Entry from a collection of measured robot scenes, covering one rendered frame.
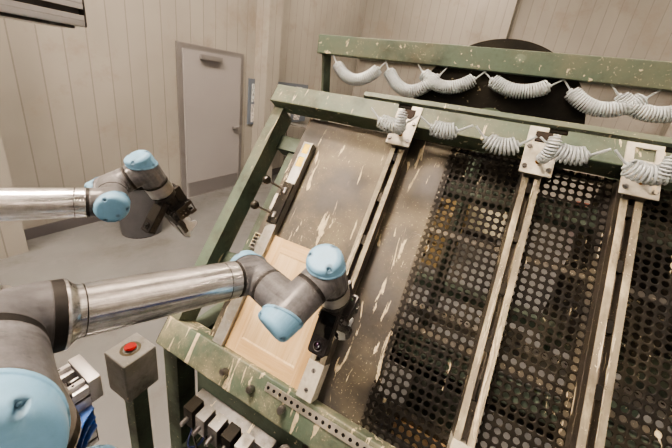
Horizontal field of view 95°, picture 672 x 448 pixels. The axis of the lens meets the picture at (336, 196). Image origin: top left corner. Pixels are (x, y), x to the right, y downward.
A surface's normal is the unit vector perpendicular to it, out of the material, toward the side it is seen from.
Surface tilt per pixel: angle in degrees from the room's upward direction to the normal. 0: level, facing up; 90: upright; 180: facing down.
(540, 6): 90
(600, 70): 90
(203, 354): 54
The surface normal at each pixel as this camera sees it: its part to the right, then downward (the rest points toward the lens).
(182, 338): -0.28, -0.35
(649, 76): -0.45, 0.25
